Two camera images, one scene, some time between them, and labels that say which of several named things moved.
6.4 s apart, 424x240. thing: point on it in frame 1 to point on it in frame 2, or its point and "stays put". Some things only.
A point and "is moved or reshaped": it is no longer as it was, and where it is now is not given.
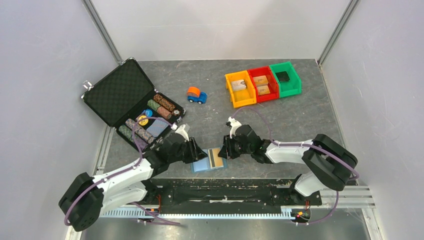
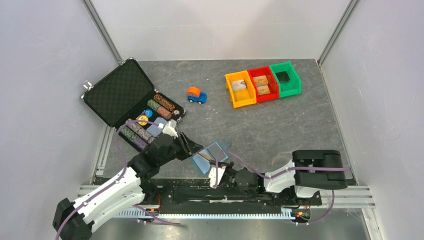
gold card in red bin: (261, 80) stays put
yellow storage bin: (245, 96) stays put
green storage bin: (289, 83) stays put
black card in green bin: (283, 76) stays put
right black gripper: (226, 151) to (230, 165)
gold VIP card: (263, 89) stays put
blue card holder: (213, 161) is moved or reshaped
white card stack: (238, 85) stays put
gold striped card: (215, 161) is moved or reshaped
